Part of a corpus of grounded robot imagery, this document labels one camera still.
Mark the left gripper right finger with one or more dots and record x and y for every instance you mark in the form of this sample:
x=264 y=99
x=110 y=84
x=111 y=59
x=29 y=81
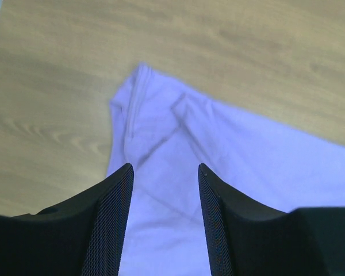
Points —
x=245 y=237

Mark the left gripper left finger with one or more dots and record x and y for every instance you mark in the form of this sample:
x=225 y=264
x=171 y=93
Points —
x=83 y=235

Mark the purple t-shirt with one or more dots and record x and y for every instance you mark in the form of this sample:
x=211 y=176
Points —
x=166 y=129

